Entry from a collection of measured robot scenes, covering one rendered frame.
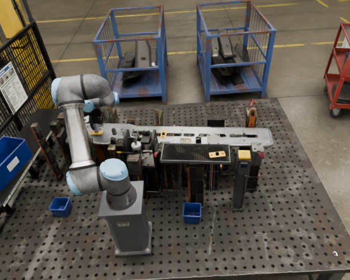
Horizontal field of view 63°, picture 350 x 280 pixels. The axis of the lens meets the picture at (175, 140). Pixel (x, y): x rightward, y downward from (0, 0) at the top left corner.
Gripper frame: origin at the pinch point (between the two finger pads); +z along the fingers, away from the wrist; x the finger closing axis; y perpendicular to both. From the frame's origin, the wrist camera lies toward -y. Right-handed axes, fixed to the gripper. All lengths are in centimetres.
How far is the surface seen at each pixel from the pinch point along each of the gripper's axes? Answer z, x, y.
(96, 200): 32.4, -33.9, 2.8
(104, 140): 2.3, -7.5, 7.3
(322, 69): 100, 277, 251
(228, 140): 2, -5, 89
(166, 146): -14, -29, 53
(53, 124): -5.3, -0.8, -28.9
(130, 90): 85, 188, -29
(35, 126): -16.8, -17.4, -28.8
